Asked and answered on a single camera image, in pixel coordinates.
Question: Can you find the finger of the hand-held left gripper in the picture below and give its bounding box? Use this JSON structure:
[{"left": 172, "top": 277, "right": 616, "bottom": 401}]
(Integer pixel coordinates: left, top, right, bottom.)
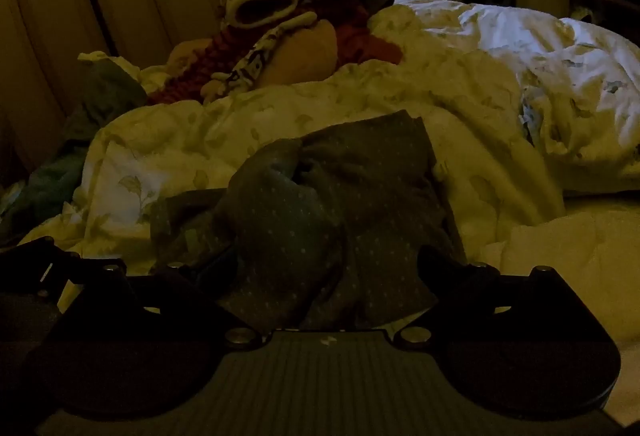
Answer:
[{"left": 0, "top": 236, "right": 83, "bottom": 304}]

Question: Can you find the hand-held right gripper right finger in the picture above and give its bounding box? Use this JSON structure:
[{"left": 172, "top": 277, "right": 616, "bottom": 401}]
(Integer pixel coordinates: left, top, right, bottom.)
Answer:
[{"left": 392, "top": 246, "right": 577, "bottom": 350}]

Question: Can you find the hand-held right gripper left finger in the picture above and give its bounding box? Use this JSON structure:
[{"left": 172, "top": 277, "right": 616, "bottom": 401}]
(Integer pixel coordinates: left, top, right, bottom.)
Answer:
[{"left": 100, "top": 261, "right": 263, "bottom": 351}]

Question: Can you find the grey dotted shirt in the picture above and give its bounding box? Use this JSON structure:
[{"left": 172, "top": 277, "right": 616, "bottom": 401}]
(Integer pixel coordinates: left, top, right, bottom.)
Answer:
[{"left": 150, "top": 111, "right": 468, "bottom": 331}]

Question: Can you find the patterned clothes pile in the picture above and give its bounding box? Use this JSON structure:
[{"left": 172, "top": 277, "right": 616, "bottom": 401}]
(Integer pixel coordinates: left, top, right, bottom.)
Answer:
[{"left": 147, "top": 0, "right": 403, "bottom": 106}]

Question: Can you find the white fleece blanket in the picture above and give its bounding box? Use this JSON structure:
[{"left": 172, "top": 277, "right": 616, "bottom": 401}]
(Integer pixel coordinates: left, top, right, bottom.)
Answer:
[{"left": 480, "top": 211, "right": 640, "bottom": 417}]

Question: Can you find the teal cloth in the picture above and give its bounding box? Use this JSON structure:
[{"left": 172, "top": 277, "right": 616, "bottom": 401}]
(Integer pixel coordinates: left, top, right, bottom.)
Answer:
[{"left": 0, "top": 58, "right": 148, "bottom": 247}]

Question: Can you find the white leaf print duvet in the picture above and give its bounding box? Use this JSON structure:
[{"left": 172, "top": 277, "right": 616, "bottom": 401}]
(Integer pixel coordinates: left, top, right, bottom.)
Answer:
[{"left": 20, "top": 0, "right": 640, "bottom": 277}]

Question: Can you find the small white cloth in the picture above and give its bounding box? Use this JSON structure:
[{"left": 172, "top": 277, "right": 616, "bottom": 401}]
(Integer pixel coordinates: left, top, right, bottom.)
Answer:
[{"left": 77, "top": 50, "right": 168, "bottom": 92}]

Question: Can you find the orange plush cushion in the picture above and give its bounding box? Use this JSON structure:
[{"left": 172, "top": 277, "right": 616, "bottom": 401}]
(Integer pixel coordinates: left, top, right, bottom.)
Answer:
[{"left": 167, "top": 23, "right": 338, "bottom": 89}]

